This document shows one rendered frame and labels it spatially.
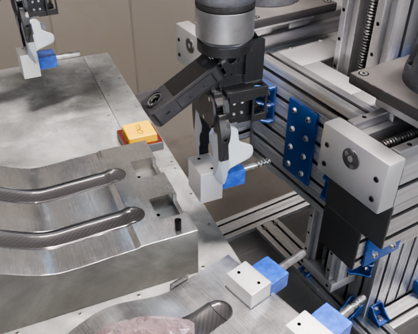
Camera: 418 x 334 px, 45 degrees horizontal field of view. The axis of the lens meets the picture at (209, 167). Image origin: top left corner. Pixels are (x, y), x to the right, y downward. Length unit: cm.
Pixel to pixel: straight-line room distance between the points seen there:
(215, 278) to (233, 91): 26
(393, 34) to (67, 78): 82
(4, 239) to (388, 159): 54
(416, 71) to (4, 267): 64
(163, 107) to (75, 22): 195
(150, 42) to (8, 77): 142
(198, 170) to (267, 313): 22
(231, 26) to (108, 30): 205
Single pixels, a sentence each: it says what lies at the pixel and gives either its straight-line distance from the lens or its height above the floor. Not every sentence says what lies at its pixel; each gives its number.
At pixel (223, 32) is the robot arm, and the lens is 63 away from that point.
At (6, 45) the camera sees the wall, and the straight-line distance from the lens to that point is 254.
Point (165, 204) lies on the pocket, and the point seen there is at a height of 87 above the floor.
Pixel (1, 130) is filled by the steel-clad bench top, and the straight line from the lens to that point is 122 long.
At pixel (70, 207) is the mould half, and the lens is 82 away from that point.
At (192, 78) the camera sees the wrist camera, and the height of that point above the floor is 110.
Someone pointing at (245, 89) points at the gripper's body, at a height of 109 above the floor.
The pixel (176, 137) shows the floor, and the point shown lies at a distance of 259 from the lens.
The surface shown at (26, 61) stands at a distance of 118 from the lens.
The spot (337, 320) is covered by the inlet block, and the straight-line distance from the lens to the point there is 68.
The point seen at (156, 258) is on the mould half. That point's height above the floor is 86.
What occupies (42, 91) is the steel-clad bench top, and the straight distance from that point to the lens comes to 136.
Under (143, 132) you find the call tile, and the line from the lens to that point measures 106.
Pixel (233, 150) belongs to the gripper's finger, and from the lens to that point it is 72.
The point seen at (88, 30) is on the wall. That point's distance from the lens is 262.
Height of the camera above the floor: 140
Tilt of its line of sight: 36 degrees down
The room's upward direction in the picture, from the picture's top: straight up
